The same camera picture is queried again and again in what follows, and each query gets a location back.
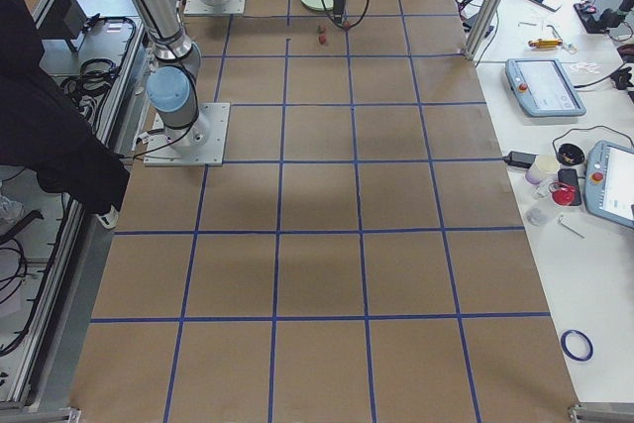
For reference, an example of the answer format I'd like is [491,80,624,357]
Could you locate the teach pendant upper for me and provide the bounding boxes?
[505,58,586,117]

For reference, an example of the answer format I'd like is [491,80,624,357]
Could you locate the blue tape roll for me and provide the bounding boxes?
[560,329,594,363]

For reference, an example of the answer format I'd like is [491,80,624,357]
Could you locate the teach pendant lower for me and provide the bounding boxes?
[583,141,634,229]

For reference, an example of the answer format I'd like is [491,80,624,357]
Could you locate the teach pendant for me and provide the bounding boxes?
[583,141,634,229]
[505,58,586,117]

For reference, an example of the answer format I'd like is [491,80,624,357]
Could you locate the red round object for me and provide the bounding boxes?
[549,182,577,206]

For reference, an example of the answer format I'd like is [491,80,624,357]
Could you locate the black smartphone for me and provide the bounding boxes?
[558,168,582,206]

